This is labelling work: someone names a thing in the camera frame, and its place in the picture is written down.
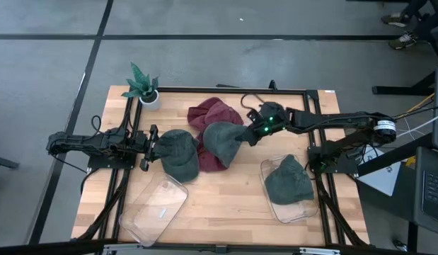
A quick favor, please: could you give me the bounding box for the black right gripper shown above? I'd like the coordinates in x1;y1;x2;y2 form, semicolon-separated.
243;101;290;147

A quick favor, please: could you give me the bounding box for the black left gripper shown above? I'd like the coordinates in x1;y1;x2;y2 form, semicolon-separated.
133;123;160;173

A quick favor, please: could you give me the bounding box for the dark green baseball cap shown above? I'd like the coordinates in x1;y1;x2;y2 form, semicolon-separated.
263;154;315;206
155;129;201;184

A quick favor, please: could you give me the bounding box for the grey green baseball cap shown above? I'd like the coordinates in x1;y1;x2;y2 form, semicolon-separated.
202;121;248;169

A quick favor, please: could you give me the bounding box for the green plant in white pot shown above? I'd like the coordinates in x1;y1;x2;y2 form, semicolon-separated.
121;62;162;111

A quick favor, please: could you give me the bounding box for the clear plastic bin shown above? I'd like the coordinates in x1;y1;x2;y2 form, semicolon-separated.
118;172;190;248
260;154;318;225

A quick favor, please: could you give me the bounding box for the white box with logo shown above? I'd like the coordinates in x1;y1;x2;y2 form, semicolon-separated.
357;147;403;198

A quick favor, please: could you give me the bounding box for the dark chair base leg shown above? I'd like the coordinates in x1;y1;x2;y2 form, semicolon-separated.
0;154;21;171

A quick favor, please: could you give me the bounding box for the person's olive shoe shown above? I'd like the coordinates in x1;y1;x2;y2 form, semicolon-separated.
380;12;411;28
387;30;419;50

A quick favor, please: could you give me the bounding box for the grey laptop with keyboard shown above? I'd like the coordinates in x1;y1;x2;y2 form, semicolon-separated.
413;147;438;234

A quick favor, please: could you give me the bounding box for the person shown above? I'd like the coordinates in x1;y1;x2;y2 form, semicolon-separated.
404;0;438;40

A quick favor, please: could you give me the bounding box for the black looped cable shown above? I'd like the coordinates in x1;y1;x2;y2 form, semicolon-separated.
239;93;265;111

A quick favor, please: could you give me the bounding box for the black aluminium table frame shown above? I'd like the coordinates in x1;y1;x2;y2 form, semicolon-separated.
0;79;438;255

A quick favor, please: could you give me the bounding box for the black desk leg frame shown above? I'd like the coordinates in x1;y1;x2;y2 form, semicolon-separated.
371;69;437;97

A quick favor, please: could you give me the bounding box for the yellow hanging cable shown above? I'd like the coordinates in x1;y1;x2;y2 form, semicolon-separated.
395;93;436;118

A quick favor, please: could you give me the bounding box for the white cable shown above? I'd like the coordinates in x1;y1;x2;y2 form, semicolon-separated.
396;110;438;138

